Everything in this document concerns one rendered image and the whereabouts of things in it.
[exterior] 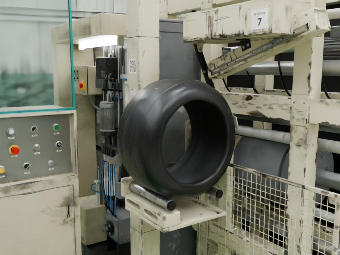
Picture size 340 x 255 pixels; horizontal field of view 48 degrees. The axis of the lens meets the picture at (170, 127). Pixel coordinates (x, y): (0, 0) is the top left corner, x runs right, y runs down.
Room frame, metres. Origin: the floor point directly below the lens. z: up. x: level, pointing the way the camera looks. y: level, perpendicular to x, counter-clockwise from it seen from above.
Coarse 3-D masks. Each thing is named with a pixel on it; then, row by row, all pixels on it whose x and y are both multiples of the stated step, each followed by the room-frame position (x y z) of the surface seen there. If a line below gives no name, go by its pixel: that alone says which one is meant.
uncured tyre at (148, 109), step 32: (160, 96) 1.60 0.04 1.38; (192, 96) 1.65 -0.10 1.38; (128, 128) 1.63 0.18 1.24; (160, 128) 1.55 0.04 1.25; (192, 128) 2.01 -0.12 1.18; (224, 128) 1.90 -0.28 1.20; (128, 160) 1.64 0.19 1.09; (160, 160) 1.55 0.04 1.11; (192, 160) 1.98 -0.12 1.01; (224, 160) 1.76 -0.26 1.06; (160, 192) 1.60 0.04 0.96; (192, 192) 1.66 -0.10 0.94
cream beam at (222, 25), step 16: (256, 0) 1.64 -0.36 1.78; (272, 0) 1.57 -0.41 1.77; (288, 0) 1.62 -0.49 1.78; (192, 16) 1.99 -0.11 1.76; (208, 16) 1.88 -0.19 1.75; (224, 16) 1.79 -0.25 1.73; (240, 16) 1.71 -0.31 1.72; (272, 16) 1.57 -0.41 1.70; (288, 16) 1.62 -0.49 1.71; (192, 32) 1.99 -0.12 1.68; (208, 32) 1.88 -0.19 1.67; (224, 32) 1.79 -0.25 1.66; (240, 32) 1.70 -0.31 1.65; (256, 32) 1.63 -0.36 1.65; (272, 32) 1.57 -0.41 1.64; (288, 32) 1.62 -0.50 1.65
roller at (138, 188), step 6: (132, 186) 1.84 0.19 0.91; (138, 186) 1.81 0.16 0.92; (138, 192) 1.78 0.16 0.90; (144, 192) 1.74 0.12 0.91; (150, 192) 1.71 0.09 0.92; (150, 198) 1.69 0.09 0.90; (156, 198) 1.65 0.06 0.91; (162, 198) 1.63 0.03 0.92; (162, 204) 1.61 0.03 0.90; (168, 204) 1.58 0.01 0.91; (174, 204) 1.59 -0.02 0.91
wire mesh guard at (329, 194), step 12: (240, 168) 1.89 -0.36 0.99; (276, 180) 1.70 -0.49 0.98; (288, 180) 1.65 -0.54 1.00; (324, 192) 1.49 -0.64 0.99; (336, 204) 1.45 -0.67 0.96; (264, 216) 1.76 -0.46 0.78; (336, 216) 1.44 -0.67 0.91; (240, 228) 1.89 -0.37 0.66; (252, 228) 1.82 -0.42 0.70; (312, 228) 1.54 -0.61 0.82; (336, 228) 1.44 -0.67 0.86; (288, 240) 1.64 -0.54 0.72; (300, 240) 1.58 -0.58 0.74; (312, 240) 1.53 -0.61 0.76; (324, 240) 1.49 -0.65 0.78; (336, 240) 1.44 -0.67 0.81; (228, 252) 1.95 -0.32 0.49; (240, 252) 1.88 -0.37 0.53; (288, 252) 1.63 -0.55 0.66; (324, 252) 1.49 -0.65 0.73; (336, 252) 1.44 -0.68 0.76
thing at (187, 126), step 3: (186, 120) 2.24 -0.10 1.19; (189, 120) 2.24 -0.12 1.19; (186, 123) 2.24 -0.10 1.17; (189, 123) 2.24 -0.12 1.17; (186, 126) 2.24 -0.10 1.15; (189, 126) 2.23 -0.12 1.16; (186, 129) 2.24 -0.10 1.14; (189, 129) 2.22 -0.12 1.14; (186, 132) 2.24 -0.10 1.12; (189, 132) 2.26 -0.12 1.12; (186, 135) 2.24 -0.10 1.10; (189, 135) 2.24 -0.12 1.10; (186, 138) 2.24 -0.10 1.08; (189, 138) 2.24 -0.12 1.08; (186, 141) 2.24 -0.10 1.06; (186, 144) 2.24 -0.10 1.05; (186, 147) 2.24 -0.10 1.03
